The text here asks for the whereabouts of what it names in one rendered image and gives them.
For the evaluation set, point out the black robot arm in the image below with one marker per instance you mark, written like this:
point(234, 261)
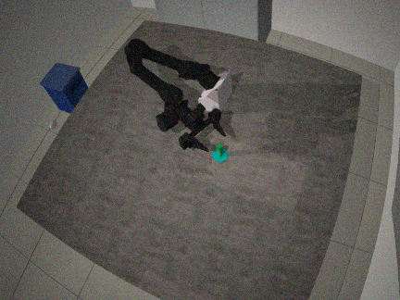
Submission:
point(136, 50)

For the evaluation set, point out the green rectangular post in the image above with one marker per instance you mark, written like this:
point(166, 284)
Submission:
point(220, 150)

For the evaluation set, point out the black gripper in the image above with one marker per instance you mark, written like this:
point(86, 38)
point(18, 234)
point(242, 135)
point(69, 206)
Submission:
point(188, 140)

